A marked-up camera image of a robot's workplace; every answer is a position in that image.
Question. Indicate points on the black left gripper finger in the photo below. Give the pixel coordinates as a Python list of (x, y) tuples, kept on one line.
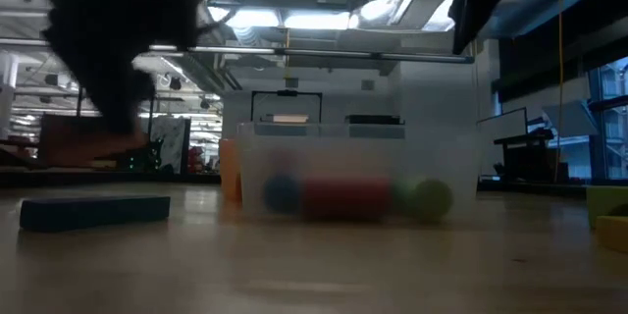
[(118, 98)]

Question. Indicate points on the orange translucent plastic bin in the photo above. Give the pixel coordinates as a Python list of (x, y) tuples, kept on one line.
[(229, 172)]

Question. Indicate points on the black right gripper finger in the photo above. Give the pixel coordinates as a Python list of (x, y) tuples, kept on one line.
[(468, 19)]

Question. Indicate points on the light green cylinder block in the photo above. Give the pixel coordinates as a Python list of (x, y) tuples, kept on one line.
[(432, 200)]

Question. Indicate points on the grey monitor panel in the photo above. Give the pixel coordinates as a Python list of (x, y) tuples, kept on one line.
[(500, 125)]

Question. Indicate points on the long red cylinder block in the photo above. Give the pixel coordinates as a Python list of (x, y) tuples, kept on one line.
[(346, 198)]

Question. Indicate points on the teal plank block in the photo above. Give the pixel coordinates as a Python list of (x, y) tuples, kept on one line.
[(93, 213)]

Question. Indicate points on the yellow plank block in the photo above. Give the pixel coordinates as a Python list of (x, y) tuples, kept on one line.
[(613, 235)]

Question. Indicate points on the flat black box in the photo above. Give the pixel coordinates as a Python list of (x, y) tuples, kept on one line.
[(373, 119)]

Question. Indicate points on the grey overhead frame bar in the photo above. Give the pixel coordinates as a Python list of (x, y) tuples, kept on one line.
[(319, 52)]

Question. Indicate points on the black workstation desk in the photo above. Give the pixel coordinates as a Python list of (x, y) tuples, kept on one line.
[(525, 157)]

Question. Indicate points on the clear plastic bin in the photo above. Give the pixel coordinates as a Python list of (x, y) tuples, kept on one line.
[(343, 157)]

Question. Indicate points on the black aluminium table frame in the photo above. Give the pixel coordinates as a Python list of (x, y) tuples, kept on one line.
[(98, 178)]

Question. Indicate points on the black monitor frame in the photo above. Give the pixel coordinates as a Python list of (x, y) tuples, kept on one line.
[(287, 92)]

